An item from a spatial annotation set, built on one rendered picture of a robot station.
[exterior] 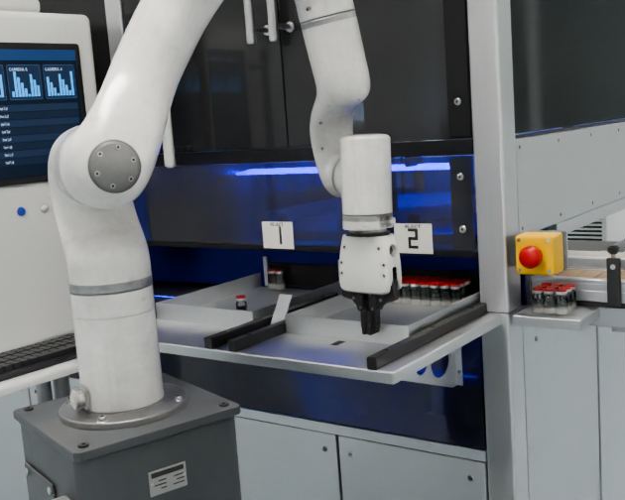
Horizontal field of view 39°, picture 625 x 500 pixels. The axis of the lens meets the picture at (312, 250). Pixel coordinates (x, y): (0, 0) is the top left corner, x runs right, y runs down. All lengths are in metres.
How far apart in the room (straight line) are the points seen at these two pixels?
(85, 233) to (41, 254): 0.79
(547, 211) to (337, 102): 0.60
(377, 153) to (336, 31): 0.20
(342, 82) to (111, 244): 0.44
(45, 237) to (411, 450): 0.95
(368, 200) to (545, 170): 0.52
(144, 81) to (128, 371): 0.41
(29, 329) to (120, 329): 0.83
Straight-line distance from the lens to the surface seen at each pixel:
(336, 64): 1.40
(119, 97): 1.24
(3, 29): 2.07
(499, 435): 1.76
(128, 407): 1.30
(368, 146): 1.41
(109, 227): 1.31
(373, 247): 1.44
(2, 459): 2.95
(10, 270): 2.05
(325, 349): 1.49
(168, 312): 1.82
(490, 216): 1.66
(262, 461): 2.13
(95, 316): 1.27
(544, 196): 1.82
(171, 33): 1.29
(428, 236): 1.72
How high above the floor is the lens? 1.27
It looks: 9 degrees down
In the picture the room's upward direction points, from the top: 4 degrees counter-clockwise
